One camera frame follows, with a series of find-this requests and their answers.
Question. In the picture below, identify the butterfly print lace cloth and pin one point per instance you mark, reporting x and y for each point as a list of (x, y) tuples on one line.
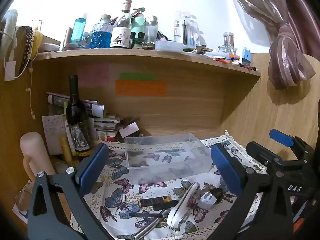
[(112, 198)]

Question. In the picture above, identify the wooden shelf board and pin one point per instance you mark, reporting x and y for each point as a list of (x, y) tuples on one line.
[(149, 56)]

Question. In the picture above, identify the pink sticky note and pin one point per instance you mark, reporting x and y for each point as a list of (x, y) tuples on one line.
[(96, 75)]

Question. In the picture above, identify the handwritten white note paper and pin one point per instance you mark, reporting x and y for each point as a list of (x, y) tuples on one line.
[(54, 127)]

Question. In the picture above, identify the round clear plastic container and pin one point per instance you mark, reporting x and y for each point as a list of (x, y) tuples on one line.
[(169, 46)]

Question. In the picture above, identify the white labelled liquor bottle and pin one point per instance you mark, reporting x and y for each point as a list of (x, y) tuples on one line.
[(121, 32)]

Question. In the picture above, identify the stack of books and papers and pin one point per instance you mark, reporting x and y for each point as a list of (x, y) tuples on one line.
[(104, 126)]

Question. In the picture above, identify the dark wine bottle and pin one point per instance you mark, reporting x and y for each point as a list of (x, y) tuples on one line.
[(77, 119)]

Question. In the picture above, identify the clear glass jar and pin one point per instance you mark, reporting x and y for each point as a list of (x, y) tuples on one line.
[(228, 43)]

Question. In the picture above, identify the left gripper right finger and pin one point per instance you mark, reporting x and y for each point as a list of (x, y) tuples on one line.
[(262, 209)]

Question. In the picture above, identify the mauve striped curtain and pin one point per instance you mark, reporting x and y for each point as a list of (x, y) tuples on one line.
[(287, 65)]

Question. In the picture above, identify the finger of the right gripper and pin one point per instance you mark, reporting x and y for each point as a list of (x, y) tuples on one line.
[(281, 138)]

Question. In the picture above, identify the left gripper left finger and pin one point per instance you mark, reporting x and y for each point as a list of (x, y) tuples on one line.
[(46, 217)]

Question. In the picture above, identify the blue patterned glass bottle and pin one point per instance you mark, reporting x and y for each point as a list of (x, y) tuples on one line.
[(101, 33)]

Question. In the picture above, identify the mint green bottle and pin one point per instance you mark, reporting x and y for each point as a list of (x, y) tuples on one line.
[(137, 27)]

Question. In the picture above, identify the white power adapter plug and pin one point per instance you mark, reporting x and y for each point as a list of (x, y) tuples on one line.
[(210, 198)]

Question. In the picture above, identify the clear plastic storage box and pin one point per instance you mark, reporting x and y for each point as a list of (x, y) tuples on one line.
[(166, 157)]

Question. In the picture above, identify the small white cardboard box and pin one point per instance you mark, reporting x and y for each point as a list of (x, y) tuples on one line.
[(129, 130)]

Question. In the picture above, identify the black gold cosmetic tube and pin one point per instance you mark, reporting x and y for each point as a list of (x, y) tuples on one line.
[(153, 201)]

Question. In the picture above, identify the orange sticky note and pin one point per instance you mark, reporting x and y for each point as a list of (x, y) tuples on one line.
[(141, 88)]

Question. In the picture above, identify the green sticky note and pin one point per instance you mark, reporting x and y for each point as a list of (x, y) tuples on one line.
[(137, 76)]

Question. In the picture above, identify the yellow stick candle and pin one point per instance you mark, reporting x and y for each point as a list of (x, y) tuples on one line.
[(65, 148)]

